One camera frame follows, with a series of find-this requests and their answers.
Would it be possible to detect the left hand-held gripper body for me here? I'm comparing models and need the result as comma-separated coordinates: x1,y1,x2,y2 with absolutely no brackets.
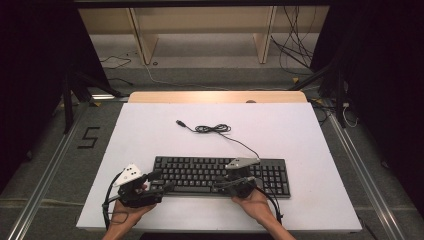
113,163,164,208

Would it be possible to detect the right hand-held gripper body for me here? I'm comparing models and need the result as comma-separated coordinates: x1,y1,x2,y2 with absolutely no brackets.
224,157,261,199

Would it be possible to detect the black computer keyboard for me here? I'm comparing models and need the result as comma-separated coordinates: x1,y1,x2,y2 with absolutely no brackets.
151,155,292,199

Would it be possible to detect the person's left hand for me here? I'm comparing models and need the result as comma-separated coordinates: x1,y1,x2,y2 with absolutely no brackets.
109,199,157,228

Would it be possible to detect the person's right hand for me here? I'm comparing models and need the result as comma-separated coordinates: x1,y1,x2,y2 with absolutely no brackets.
231,188,276,224

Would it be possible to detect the wooden table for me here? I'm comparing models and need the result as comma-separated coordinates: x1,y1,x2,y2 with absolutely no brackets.
128,91,308,104

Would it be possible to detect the black metal stand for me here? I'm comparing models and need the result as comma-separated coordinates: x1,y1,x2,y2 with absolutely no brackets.
60,70,123,135
288,49,348,130

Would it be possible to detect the light wooden desk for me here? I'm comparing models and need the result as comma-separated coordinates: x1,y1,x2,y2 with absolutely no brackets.
78,5,331,66

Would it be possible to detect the dark curtain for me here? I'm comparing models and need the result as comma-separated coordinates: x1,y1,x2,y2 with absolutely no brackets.
0,0,112,196
309,0,424,216

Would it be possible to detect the black keyboard cable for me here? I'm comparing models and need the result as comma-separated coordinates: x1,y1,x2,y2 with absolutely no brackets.
175,119,261,160

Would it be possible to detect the left hand-held gripper cable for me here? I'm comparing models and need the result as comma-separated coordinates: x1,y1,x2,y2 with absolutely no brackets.
101,171,130,230

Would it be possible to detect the hand-held gripper cable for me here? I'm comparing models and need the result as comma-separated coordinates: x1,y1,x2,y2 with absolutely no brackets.
254,186,284,225
101,171,130,230

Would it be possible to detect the right hand-held gripper cable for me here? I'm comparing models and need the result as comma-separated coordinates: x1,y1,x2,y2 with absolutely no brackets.
254,186,284,225

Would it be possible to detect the long metal floor rail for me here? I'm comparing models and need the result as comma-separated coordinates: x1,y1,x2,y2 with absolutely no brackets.
323,105,406,240
6,99,88,240

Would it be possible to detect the short metal rail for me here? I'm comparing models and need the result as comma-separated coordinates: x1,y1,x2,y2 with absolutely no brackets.
90,94,130,102

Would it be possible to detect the black floor cable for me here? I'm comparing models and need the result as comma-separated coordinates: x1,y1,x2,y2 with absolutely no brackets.
99,55,133,70
107,77,134,86

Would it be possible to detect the thin white cable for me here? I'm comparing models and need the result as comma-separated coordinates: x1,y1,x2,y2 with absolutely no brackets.
341,102,360,129

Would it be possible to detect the bundle of black floor cables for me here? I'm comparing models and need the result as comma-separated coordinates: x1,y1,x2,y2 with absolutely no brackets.
269,5,322,73

